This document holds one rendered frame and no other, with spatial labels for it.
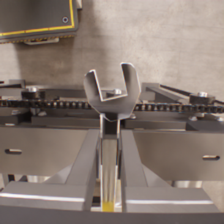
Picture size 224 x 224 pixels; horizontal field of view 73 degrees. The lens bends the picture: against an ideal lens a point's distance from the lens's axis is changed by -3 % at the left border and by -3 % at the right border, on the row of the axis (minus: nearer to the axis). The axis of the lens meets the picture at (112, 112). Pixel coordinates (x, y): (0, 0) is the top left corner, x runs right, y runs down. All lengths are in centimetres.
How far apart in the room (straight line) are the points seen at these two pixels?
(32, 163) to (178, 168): 25
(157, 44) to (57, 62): 86
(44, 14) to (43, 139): 102
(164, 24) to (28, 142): 138
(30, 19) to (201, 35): 131
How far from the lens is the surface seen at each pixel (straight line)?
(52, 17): 119
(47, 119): 52
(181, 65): 151
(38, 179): 67
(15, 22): 129
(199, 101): 58
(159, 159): 27
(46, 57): 152
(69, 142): 26
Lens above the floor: 139
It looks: 76 degrees down
